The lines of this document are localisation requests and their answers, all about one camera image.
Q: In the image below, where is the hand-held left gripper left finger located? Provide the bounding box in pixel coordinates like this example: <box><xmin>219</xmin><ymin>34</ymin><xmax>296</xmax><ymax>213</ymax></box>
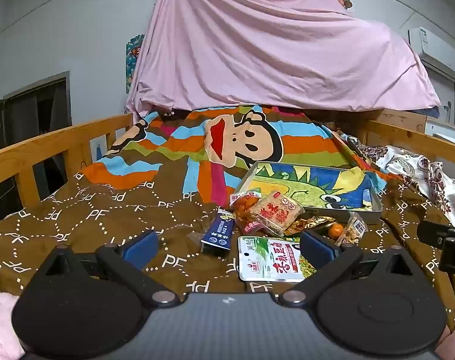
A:
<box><xmin>38</xmin><ymin>230</ymin><xmax>181</xmax><ymax>307</ymax></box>

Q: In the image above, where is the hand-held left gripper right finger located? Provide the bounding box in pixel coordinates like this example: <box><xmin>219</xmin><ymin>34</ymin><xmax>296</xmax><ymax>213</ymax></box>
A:
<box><xmin>279</xmin><ymin>230</ymin><xmax>421</xmax><ymax>305</ymax></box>

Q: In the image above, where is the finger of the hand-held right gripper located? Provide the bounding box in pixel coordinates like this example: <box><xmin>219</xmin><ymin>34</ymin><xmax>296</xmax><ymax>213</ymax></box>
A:
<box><xmin>417</xmin><ymin>220</ymin><xmax>455</xmax><ymax>271</ymax></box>

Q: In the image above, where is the clear packet dark snack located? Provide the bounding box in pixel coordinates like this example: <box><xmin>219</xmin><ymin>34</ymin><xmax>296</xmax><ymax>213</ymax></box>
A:
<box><xmin>285</xmin><ymin>215</ymin><xmax>337</xmax><ymax>237</ymax></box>

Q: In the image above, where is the clear nut packet white label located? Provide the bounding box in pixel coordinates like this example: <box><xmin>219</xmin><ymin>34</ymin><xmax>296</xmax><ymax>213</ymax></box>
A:
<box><xmin>338</xmin><ymin>212</ymin><xmax>368</xmax><ymax>246</ymax></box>

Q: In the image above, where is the green and white tofu packet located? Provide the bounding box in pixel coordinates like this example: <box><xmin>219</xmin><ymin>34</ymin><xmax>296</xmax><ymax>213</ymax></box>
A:
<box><xmin>237</xmin><ymin>235</ymin><xmax>318</xmax><ymax>283</ymax></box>

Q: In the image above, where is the clear rice cracker pack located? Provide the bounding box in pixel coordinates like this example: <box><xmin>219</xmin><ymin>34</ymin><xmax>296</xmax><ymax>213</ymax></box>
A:
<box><xmin>250</xmin><ymin>191</ymin><xmax>306</xmax><ymax>237</ymax></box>

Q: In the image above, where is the metal tray with painted lining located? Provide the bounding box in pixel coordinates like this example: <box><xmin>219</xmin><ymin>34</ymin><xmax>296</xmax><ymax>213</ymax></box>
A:
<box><xmin>235</xmin><ymin>161</ymin><xmax>383</xmax><ymax>226</ymax></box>

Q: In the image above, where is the dark blue snack packet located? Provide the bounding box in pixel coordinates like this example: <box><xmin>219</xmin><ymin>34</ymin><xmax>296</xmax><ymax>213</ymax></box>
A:
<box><xmin>200</xmin><ymin>208</ymin><xmax>236</xmax><ymax>257</ymax></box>

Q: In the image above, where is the red packet with orange snacks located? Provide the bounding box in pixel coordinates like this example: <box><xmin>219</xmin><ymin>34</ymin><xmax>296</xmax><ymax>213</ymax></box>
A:
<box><xmin>229</xmin><ymin>190</ymin><xmax>263</xmax><ymax>235</ymax></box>

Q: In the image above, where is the brown striped monkey print blanket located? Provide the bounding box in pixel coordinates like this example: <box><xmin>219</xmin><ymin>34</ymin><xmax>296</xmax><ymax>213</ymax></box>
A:
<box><xmin>0</xmin><ymin>105</ymin><xmax>455</xmax><ymax>331</ymax></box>

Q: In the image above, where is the white floral satin cloth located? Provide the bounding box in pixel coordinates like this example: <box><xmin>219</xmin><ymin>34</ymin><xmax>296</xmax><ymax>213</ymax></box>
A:
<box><xmin>340</xmin><ymin>133</ymin><xmax>455</xmax><ymax>229</ymax></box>

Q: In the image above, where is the pink fluffy cloth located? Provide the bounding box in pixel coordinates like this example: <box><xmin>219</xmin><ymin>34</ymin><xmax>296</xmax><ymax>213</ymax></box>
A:
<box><xmin>0</xmin><ymin>290</ymin><xmax>25</xmax><ymax>360</ymax></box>

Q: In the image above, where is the dark grey cabinet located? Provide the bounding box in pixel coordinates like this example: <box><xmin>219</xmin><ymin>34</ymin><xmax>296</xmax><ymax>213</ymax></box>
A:
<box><xmin>0</xmin><ymin>71</ymin><xmax>72</xmax><ymax>226</ymax></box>

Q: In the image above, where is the pink bed sheet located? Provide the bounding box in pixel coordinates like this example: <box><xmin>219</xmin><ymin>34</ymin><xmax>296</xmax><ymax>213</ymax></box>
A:
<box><xmin>125</xmin><ymin>0</ymin><xmax>442</xmax><ymax>118</ymax></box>

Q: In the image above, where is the white air conditioner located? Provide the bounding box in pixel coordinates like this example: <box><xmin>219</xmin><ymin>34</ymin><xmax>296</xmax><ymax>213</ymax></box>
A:
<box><xmin>407</xmin><ymin>26</ymin><xmax>455</xmax><ymax>70</ymax></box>

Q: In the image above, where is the wooden slatted bed rail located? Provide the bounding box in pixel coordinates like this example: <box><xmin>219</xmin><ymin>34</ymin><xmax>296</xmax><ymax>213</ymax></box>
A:
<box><xmin>0</xmin><ymin>113</ymin><xmax>134</xmax><ymax>205</ymax></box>

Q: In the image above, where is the floral wall poster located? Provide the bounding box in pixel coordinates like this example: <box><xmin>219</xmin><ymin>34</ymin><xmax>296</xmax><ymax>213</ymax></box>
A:
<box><xmin>125</xmin><ymin>34</ymin><xmax>145</xmax><ymax>94</ymax></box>

